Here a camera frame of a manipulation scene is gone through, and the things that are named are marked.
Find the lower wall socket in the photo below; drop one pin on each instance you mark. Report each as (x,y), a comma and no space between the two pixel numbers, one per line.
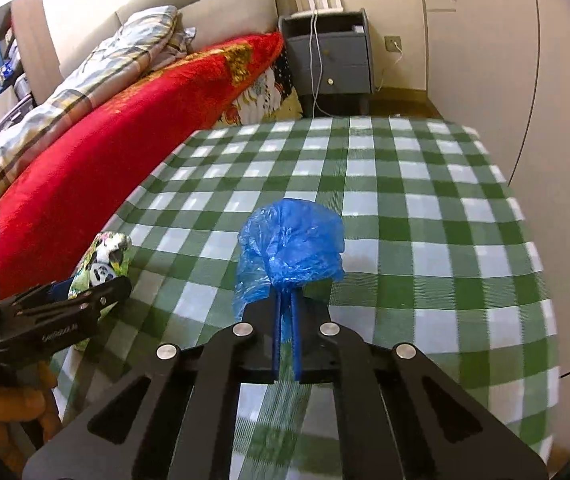
(393,44)

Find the white wardrobe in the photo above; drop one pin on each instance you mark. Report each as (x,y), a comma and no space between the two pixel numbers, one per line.
(503,68)

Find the floral bed sheet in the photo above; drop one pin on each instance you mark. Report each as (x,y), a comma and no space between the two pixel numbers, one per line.
(272,97)

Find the wooden bookshelf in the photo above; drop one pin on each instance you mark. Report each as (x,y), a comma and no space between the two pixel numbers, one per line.
(28,61)

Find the blue plaid folded quilt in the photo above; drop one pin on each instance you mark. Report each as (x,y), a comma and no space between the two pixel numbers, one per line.
(148,41)

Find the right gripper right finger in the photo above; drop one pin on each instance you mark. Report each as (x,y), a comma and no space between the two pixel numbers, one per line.
(399,416)

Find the green checkered tablecloth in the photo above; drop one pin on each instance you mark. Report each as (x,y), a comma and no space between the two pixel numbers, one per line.
(436,254)

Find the white wifi router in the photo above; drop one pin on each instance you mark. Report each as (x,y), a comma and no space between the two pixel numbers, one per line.
(317,7)

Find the green panda snack packet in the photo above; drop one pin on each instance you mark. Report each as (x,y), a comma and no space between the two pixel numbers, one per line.
(108,258)

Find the grey bedside cabinet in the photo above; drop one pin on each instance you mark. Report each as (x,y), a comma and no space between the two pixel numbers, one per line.
(329,54)

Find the red floral blanket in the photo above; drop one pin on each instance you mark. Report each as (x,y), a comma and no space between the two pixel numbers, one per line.
(50,214)

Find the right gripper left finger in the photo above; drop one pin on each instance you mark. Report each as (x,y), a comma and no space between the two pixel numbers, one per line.
(173,415)

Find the blue plastic bag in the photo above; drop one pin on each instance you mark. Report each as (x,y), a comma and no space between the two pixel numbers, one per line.
(288,244)

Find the left hand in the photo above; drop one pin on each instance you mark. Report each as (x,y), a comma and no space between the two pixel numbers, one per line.
(24,404)

